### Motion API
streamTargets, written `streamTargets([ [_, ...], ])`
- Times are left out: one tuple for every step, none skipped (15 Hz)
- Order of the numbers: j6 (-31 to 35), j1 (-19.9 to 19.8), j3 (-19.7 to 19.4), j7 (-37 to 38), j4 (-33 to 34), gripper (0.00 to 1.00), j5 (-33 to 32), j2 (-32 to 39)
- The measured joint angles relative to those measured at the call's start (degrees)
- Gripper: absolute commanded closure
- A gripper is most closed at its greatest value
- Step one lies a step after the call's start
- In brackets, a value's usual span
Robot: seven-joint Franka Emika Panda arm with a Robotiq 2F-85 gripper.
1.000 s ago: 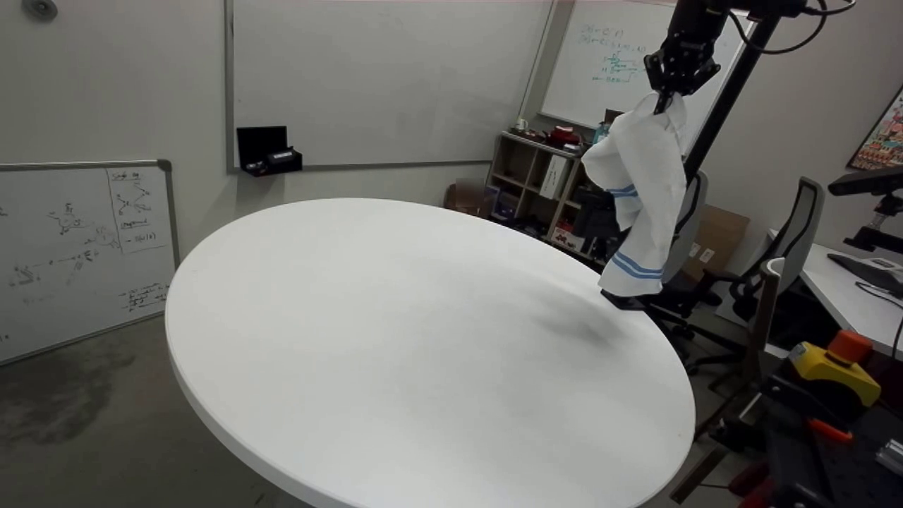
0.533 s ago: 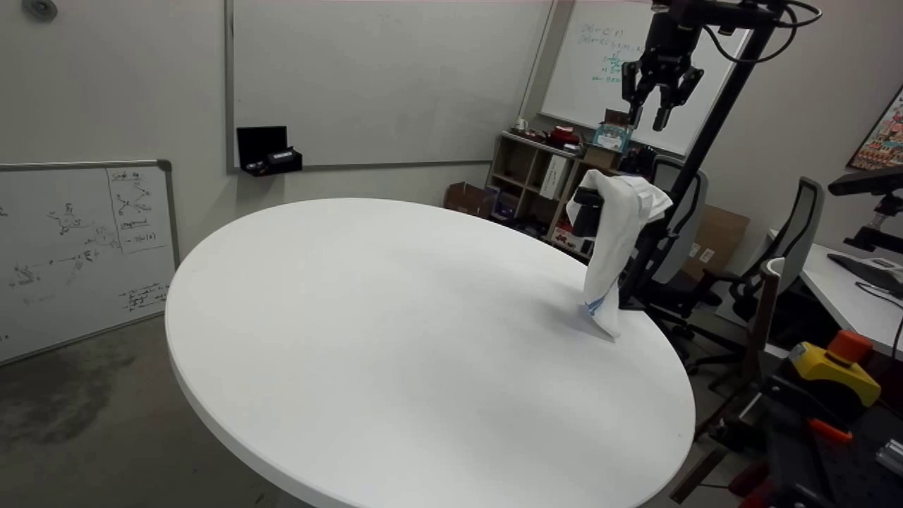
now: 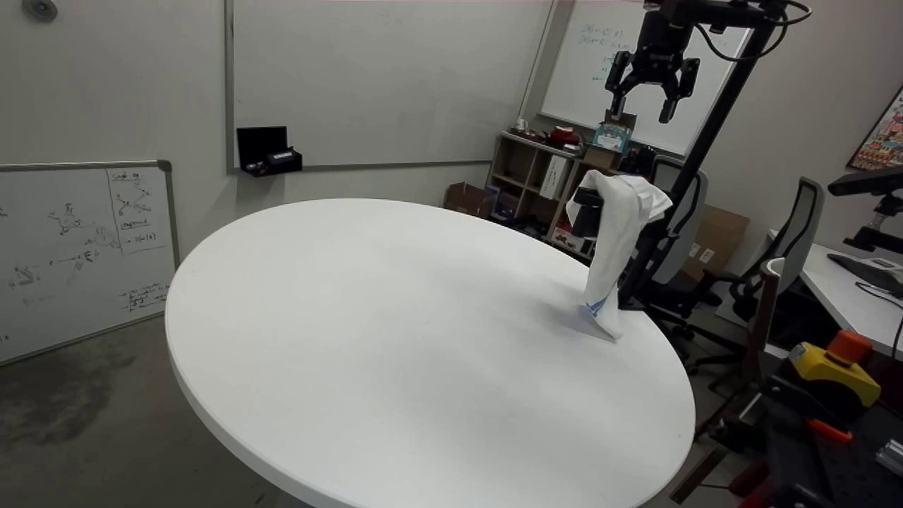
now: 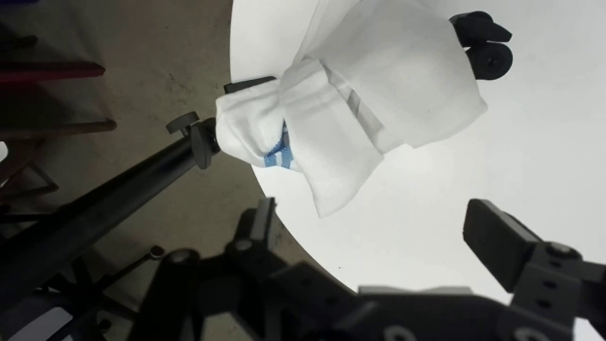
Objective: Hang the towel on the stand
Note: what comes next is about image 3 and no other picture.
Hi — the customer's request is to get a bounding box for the colourful poster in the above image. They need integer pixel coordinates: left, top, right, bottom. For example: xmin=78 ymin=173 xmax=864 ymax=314
xmin=844 ymin=84 xmax=903 ymax=174

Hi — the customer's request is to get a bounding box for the dark brown floor box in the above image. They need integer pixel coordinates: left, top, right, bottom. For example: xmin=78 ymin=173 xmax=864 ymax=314
xmin=442 ymin=181 xmax=498 ymax=221

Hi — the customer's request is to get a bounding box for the black office chair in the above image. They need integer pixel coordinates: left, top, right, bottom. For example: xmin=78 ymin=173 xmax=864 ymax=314
xmin=645 ymin=159 xmax=757 ymax=365

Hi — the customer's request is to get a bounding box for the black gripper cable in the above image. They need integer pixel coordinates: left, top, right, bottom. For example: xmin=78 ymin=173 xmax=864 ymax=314
xmin=692 ymin=0 xmax=814 ymax=67

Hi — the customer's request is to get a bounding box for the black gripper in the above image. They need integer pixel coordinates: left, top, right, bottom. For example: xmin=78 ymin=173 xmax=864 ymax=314
xmin=603 ymin=2 xmax=702 ymax=128

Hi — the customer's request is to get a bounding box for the black clamp-on stand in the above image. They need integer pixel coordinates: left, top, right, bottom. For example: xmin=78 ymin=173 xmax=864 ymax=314
xmin=569 ymin=0 xmax=793 ymax=314

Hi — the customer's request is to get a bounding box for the brown cardboard box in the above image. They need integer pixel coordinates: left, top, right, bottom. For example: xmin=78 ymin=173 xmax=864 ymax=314
xmin=679 ymin=202 xmax=752 ymax=290

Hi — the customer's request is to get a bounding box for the white desk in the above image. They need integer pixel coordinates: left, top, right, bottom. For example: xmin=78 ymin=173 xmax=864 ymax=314
xmin=797 ymin=239 xmax=903 ymax=355

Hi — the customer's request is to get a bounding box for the red item on shelf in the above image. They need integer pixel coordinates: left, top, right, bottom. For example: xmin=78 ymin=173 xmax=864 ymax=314
xmin=546 ymin=121 xmax=583 ymax=149

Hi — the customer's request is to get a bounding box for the black box on shelf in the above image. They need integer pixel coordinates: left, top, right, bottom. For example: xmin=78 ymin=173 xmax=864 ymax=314
xmin=234 ymin=123 xmax=304 ymax=178

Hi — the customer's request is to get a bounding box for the black clamp with orange handle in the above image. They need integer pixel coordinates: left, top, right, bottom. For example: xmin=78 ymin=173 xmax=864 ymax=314
xmin=804 ymin=415 xmax=857 ymax=447

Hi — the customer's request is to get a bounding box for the whiteboard with black scribbles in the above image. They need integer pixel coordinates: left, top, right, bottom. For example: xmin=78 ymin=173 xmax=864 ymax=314
xmin=0 ymin=154 xmax=179 ymax=368

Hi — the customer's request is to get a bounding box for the teal picture box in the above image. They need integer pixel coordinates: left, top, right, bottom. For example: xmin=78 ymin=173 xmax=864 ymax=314
xmin=590 ymin=119 xmax=634 ymax=154

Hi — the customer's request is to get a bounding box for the white towel with blue stripes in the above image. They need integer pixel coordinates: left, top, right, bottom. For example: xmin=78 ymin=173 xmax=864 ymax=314
xmin=572 ymin=166 xmax=676 ymax=345

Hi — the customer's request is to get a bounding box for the wooden shelf unit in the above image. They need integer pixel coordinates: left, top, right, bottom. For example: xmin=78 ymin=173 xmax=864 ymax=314
xmin=487 ymin=128 xmax=659 ymax=266

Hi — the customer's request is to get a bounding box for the whiteboard with green writing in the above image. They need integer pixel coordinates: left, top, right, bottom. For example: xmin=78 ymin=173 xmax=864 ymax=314
xmin=539 ymin=0 xmax=761 ymax=159

